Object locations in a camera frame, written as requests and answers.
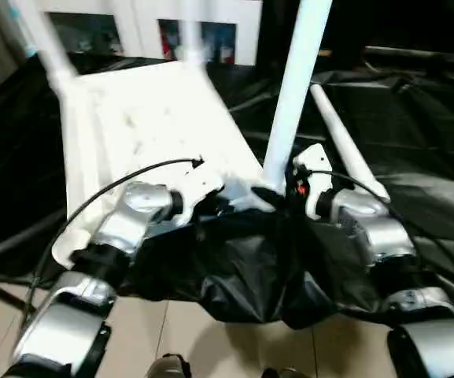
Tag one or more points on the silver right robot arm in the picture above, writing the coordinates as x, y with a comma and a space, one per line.
388, 232

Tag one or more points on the white plastic table leg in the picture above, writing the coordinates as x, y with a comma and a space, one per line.
344, 138
297, 78
193, 31
49, 43

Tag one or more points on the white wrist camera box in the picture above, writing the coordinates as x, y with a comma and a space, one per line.
313, 165
201, 185

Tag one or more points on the long dark metal bar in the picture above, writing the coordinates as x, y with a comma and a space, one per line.
419, 54

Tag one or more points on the small yellow label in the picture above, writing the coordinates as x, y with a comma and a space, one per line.
325, 52

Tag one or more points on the white plastic table top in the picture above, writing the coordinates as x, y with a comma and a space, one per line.
152, 118

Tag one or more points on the black robot foot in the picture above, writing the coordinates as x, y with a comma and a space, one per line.
167, 366
279, 373

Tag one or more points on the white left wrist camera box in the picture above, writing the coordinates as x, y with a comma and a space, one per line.
201, 185

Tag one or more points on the white glass-door cabinet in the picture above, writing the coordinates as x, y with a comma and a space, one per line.
140, 23

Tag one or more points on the black shiny mat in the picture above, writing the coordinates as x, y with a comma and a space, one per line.
250, 267

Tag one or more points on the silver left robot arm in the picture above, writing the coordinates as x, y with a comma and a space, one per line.
132, 224

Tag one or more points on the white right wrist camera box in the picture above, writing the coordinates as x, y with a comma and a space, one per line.
313, 165

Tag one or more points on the black table frame leg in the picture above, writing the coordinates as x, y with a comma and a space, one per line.
2, 297

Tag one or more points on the red bottle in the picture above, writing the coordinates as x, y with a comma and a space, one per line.
167, 43

